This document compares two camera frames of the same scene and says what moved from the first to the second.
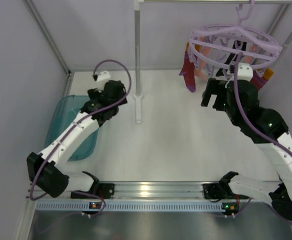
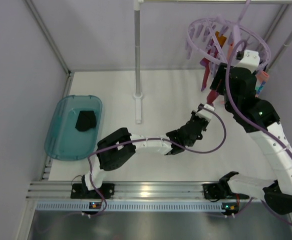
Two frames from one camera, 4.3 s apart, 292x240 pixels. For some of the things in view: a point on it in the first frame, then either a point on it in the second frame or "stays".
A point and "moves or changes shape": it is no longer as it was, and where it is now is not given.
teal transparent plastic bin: (63, 111) stays
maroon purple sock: (260, 81) moves or changes shape
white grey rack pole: (137, 94) stays
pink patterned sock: (206, 51) -> (262, 77)
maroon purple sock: (188, 71) -> (211, 56)
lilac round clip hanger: (230, 47) moves or changes shape
